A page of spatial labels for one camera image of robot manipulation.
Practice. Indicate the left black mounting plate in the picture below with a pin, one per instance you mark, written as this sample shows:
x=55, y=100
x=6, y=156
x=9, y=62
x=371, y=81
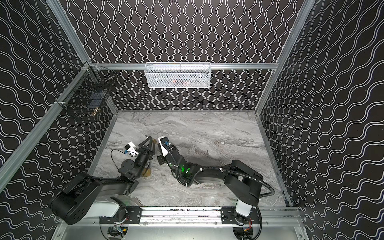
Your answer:
x=129, y=215

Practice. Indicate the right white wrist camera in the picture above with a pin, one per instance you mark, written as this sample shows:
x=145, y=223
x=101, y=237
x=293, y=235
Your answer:
x=163, y=146

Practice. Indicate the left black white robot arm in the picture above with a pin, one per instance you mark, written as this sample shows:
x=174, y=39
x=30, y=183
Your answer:
x=88, y=196

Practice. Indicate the black mounting plate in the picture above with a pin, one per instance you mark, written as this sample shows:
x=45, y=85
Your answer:
x=229, y=216
x=129, y=215

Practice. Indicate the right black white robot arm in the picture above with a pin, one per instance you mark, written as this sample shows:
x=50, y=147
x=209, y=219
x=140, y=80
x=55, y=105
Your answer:
x=244, y=182

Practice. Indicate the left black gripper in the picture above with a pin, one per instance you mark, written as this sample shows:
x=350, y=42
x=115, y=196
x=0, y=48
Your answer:
x=144, y=152

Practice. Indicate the white mesh wall basket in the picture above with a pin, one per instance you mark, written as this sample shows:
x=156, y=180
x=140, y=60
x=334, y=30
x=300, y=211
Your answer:
x=178, y=75

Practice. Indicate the black wire wall basket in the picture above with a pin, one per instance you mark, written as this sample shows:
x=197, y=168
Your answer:
x=91, y=92

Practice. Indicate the large brass padlock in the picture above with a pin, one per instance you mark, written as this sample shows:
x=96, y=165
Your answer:
x=146, y=173

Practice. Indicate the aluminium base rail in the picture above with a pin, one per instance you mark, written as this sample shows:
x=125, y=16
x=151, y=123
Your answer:
x=200, y=217

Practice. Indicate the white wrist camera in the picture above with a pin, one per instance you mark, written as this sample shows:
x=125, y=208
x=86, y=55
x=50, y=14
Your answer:
x=163, y=146
x=131, y=150

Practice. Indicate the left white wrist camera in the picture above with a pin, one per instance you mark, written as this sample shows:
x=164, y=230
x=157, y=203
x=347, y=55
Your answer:
x=131, y=150

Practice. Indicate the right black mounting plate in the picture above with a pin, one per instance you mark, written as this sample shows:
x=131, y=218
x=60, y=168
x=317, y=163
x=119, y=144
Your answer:
x=229, y=216

